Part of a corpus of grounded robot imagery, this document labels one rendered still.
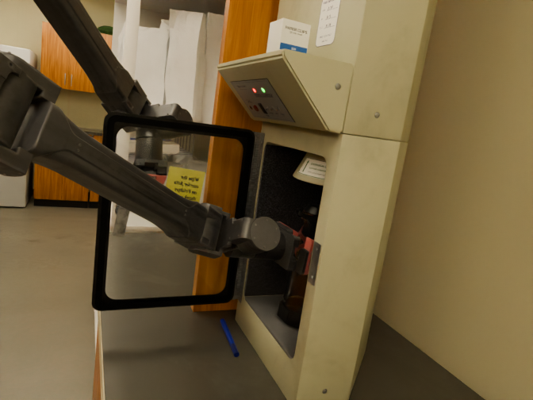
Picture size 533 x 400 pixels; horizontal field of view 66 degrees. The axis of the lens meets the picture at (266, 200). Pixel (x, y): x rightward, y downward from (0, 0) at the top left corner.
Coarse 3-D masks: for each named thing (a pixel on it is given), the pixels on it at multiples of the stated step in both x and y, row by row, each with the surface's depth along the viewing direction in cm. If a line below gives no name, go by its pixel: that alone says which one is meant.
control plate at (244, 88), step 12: (240, 84) 78; (252, 84) 72; (264, 84) 68; (240, 96) 83; (252, 96) 77; (264, 96) 72; (276, 96) 67; (252, 108) 82; (264, 108) 76; (276, 108) 71; (288, 120) 71
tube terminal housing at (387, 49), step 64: (320, 0) 70; (384, 0) 59; (384, 64) 62; (384, 128) 64; (384, 192) 67; (320, 256) 65; (384, 256) 88; (256, 320) 87; (320, 320) 68; (320, 384) 71
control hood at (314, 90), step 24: (240, 72) 73; (264, 72) 64; (288, 72) 57; (312, 72) 57; (336, 72) 59; (288, 96) 63; (312, 96) 58; (336, 96) 60; (264, 120) 82; (312, 120) 62; (336, 120) 61
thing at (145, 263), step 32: (128, 128) 78; (128, 160) 79; (160, 160) 82; (192, 160) 85; (224, 160) 87; (192, 192) 86; (224, 192) 89; (96, 224) 80; (128, 224) 82; (128, 256) 84; (160, 256) 86; (192, 256) 89; (224, 256) 93; (128, 288) 85; (160, 288) 88; (192, 288) 91
